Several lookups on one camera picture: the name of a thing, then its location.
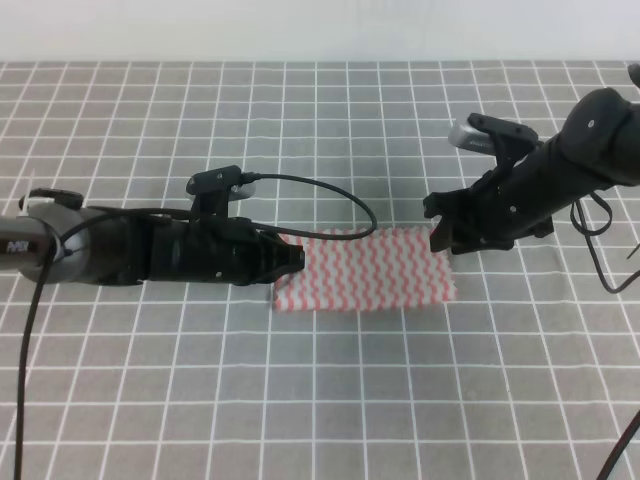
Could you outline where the grey grid tablecloth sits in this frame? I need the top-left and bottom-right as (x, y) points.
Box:
(1, 61), (639, 479)

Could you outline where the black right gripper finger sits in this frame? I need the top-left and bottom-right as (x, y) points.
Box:
(430, 219), (456, 253)
(423, 189), (465, 219)

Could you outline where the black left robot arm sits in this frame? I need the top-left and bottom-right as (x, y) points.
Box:
(1, 166), (305, 286)

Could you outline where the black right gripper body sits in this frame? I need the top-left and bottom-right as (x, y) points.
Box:
(452, 167), (515, 254)

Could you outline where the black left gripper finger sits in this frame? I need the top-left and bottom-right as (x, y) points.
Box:
(259, 263), (304, 284)
(277, 243), (305, 265)

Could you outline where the pink wavy striped towel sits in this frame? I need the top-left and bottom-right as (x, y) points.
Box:
(273, 226), (457, 312)

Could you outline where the black left camera cable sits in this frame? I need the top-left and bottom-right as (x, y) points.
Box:
(12, 172), (379, 480)

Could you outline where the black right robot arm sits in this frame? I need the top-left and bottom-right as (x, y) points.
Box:
(423, 87), (639, 255)

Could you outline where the black right camera cable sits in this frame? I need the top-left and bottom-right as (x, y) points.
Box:
(569, 192), (640, 480)

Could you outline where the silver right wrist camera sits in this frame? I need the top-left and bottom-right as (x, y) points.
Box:
(447, 113), (540, 166)

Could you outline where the black camera cable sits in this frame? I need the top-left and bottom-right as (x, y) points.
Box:
(569, 192), (640, 480)
(12, 172), (379, 480)

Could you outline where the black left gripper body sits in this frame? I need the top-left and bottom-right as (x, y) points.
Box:
(144, 219), (283, 286)

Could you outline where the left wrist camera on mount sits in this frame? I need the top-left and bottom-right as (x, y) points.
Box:
(186, 165), (257, 218)

